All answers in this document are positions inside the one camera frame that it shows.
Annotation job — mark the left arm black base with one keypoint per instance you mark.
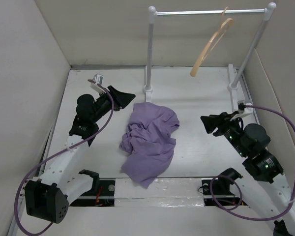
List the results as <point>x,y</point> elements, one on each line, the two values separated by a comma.
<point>101,193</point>

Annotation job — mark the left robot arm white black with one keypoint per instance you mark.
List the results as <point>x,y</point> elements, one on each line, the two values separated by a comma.
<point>49,196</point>

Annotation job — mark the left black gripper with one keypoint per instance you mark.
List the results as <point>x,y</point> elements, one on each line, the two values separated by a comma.
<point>121,99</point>

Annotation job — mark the purple t shirt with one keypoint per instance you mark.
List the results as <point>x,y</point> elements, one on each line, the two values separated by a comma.
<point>148,142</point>

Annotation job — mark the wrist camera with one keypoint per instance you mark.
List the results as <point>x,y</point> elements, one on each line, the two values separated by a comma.
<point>95,82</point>
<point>244,110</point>

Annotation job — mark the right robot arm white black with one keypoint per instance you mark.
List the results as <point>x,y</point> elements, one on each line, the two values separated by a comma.
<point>277,206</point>

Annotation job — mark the wooden clothes hanger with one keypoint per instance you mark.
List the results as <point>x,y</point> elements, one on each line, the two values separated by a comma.
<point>216,37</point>

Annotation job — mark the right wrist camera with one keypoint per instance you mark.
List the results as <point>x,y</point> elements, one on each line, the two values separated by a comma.
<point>244,110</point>

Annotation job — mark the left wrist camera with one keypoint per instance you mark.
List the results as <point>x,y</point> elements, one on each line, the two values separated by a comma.
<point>95,82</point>

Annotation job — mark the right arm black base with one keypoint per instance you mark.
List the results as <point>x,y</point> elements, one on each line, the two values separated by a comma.
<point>221,189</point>

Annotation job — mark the white clothes rack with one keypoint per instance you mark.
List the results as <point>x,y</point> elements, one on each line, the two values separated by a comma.
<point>232,77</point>

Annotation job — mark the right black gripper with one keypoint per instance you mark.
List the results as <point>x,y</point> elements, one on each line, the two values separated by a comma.
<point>210,121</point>

